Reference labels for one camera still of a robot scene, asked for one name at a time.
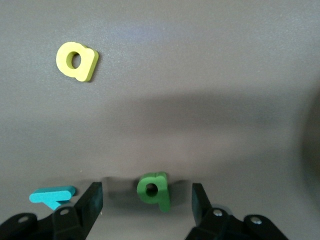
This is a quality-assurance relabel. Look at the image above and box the teal foam letter y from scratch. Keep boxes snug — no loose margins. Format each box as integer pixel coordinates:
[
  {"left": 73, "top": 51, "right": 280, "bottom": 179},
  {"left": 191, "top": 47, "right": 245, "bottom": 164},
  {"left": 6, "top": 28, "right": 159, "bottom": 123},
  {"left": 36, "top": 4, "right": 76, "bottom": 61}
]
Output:
[{"left": 28, "top": 185, "right": 77, "bottom": 211}]

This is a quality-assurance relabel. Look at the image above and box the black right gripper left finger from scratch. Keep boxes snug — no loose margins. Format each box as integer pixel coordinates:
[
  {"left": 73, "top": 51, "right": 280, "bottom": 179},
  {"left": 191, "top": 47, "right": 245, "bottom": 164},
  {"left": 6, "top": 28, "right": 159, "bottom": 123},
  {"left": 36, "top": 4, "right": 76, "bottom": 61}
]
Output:
[{"left": 0, "top": 181, "right": 103, "bottom": 240}]

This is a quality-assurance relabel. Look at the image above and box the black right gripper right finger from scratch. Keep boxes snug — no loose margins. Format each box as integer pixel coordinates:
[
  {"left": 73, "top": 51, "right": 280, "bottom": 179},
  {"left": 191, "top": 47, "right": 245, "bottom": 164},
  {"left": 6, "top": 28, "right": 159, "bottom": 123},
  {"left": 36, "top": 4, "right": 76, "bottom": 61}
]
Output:
[{"left": 184, "top": 183, "right": 290, "bottom": 240}]

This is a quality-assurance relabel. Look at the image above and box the brown table cover sheet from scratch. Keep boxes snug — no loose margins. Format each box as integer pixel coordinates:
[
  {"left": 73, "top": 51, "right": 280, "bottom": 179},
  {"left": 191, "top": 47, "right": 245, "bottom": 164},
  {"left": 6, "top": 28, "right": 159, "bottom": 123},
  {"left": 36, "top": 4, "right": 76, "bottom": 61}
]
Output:
[{"left": 0, "top": 0, "right": 320, "bottom": 240}]

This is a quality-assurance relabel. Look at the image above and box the green foam letter b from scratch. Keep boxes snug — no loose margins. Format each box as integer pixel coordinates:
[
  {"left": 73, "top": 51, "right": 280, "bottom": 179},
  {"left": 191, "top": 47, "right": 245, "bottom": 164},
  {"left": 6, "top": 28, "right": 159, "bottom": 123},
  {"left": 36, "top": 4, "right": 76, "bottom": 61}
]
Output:
[{"left": 136, "top": 171, "right": 172, "bottom": 214}]

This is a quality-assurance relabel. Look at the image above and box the yellow foam letter a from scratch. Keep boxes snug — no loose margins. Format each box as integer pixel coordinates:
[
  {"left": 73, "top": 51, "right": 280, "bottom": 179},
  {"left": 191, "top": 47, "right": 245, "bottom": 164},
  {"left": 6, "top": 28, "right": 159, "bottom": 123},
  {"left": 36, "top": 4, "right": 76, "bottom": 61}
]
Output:
[{"left": 55, "top": 41, "right": 100, "bottom": 83}]

